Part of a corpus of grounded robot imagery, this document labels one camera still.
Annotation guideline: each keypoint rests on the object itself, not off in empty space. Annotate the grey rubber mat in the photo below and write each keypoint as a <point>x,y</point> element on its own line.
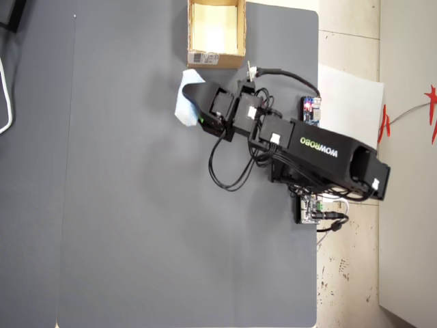
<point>153,222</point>

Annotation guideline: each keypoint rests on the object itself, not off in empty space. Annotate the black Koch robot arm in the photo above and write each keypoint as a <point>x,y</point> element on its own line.
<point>324,150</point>

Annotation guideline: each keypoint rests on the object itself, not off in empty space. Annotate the white paper sheet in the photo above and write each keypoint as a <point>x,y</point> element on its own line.
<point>348,102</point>

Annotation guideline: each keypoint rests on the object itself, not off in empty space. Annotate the blue circuit board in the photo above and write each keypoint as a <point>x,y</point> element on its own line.
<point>309,118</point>

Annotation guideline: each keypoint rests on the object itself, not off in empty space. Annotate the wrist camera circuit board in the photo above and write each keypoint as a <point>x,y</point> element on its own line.
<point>251,71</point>

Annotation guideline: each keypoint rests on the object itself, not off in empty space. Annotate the black flat object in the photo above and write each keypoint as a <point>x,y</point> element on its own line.
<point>12,13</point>

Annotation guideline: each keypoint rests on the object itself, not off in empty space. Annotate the light blue cloth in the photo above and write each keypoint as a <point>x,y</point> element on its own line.
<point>182,112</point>

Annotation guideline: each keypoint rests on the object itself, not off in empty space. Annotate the red paper cutout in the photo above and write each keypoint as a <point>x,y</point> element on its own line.
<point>433,109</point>
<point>384,126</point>

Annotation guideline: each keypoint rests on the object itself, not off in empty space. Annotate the circuit board with green terminal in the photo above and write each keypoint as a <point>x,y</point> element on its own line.
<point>307,212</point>

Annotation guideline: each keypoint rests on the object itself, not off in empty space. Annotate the open cardboard box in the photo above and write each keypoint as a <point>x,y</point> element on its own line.
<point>218,61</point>

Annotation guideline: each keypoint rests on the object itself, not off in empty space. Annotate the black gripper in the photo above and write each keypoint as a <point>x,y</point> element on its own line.
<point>222,102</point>

